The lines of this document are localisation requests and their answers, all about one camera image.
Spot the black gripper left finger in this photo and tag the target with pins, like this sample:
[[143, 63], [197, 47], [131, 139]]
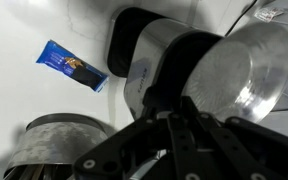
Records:
[[121, 155]]

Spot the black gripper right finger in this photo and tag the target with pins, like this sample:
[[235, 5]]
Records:
[[238, 149]]

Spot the silver metal bowl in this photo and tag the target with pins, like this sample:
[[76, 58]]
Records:
[[243, 74]]

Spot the black silver coffee maker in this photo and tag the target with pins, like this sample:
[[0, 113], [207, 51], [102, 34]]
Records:
[[155, 55]]

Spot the blue coffee packet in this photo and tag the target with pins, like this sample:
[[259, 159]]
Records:
[[64, 61]]

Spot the steel utensil holder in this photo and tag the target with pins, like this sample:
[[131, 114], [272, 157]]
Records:
[[51, 144]]

